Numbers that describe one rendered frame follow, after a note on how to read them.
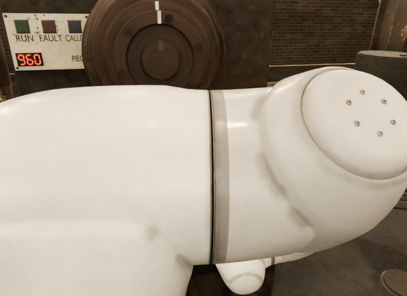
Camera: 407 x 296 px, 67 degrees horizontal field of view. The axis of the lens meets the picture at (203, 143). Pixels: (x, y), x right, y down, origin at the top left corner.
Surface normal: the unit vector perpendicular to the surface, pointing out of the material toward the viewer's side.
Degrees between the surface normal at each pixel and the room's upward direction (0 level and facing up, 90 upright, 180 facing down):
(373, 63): 90
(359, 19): 90
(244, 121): 33
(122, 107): 20
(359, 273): 0
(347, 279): 0
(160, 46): 90
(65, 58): 90
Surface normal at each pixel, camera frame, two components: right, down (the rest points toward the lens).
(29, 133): -0.06, -0.47
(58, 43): 0.25, 0.39
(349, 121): 0.19, -0.43
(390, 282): 0.01, -0.92
